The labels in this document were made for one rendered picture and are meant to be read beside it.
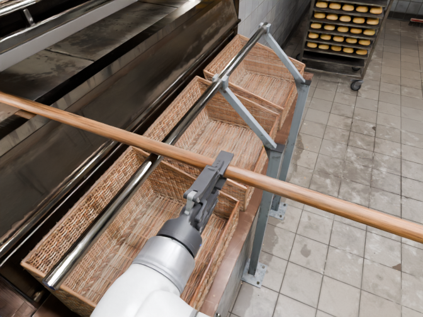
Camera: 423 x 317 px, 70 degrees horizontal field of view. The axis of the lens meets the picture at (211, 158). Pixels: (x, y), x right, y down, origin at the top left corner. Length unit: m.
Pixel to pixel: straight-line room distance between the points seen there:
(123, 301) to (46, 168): 0.63
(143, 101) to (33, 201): 0.56
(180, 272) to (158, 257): 0.04
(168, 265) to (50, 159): 0.63
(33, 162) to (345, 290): 1.62
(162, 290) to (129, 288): 0.05
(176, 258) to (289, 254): 1.49
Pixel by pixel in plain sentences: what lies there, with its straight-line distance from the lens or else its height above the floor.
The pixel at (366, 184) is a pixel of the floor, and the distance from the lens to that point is 2.45.
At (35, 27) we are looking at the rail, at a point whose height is 1.43.
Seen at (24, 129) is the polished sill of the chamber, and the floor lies 1.17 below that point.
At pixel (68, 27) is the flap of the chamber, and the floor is 1.41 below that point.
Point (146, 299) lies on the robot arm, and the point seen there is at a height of 1.24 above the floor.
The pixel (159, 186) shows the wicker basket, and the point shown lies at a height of 0.65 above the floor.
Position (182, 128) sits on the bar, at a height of 1.17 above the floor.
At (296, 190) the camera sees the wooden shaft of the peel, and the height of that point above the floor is 1.20.
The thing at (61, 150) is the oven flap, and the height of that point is 1.03.
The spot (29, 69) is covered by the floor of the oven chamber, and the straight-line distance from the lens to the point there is 1.17.
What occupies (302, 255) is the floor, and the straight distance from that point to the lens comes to 1.95.
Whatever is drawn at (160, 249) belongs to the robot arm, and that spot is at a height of 1.24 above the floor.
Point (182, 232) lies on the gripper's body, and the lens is 0.50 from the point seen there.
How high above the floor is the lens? 1.65
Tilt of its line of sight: 44 degrees down
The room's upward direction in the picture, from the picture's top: straight up
